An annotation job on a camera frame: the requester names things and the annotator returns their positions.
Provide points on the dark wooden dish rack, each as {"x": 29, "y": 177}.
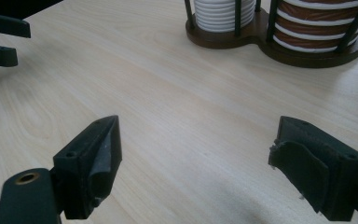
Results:
{"x": 254, "y": 37}

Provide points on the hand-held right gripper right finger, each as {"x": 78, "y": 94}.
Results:
{"x": 320, "y": 168}

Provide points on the stack of brown cups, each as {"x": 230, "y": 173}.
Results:
{"x": 310, "y": 29}

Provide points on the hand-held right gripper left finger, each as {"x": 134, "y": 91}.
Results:
{"x": 84, "y": 168}

